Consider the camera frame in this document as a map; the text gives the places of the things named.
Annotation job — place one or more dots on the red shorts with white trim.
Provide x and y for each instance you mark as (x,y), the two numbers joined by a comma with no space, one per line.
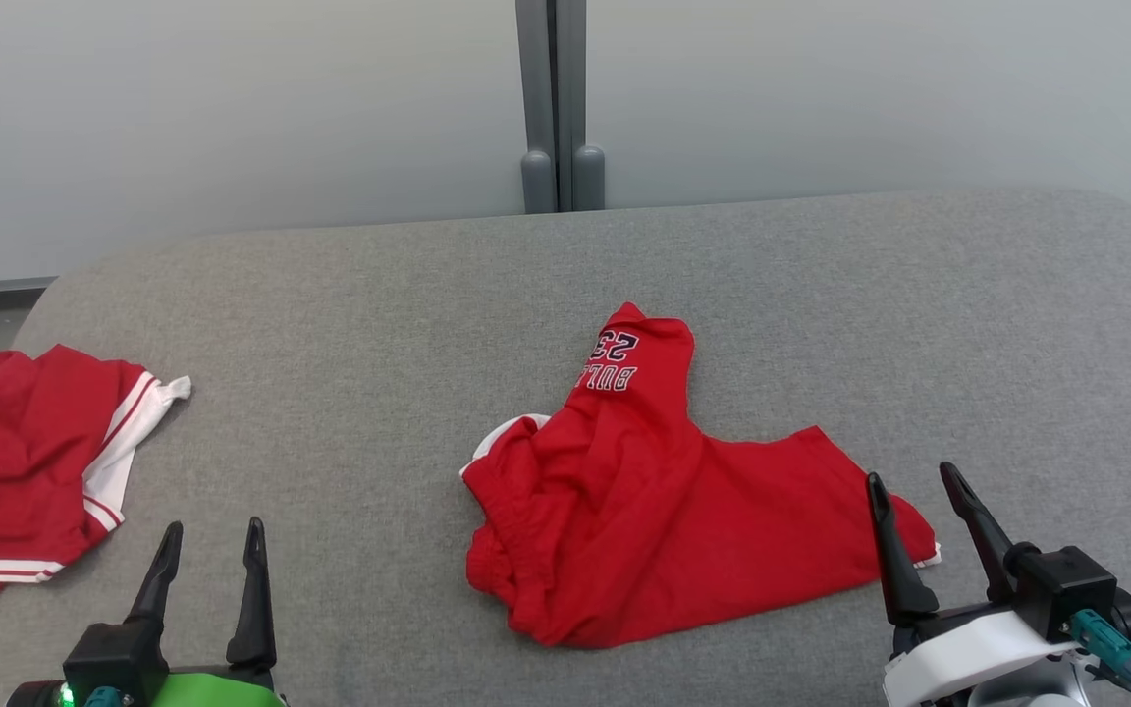
(644,511)

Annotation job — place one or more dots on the red jersey with white trim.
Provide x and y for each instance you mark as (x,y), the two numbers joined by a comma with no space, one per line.
(16,462)

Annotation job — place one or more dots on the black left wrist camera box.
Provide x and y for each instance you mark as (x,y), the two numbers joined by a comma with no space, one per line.
(114,658)

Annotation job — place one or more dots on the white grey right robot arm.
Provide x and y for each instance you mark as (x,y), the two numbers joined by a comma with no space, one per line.
(1037,687)

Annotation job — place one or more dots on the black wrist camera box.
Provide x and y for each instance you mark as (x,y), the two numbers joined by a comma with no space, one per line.
(1061,589)
(114,658)

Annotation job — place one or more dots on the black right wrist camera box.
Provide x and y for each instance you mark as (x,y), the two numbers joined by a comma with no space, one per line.
(1061,589)

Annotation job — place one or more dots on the grey fabric sofa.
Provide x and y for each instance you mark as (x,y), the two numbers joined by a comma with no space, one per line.
(565,295)

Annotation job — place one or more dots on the grey partition post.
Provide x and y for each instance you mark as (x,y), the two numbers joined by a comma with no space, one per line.
(554,98)

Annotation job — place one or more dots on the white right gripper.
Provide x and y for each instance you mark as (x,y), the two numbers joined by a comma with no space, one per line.
(968,653)

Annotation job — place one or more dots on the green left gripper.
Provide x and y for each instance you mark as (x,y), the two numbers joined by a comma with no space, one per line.
(222,689)

